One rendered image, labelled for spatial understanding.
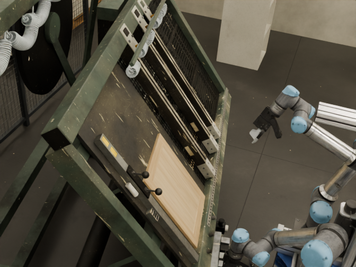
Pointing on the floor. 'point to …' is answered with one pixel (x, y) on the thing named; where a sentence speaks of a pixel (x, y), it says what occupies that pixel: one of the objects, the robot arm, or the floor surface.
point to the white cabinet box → (245, 32)
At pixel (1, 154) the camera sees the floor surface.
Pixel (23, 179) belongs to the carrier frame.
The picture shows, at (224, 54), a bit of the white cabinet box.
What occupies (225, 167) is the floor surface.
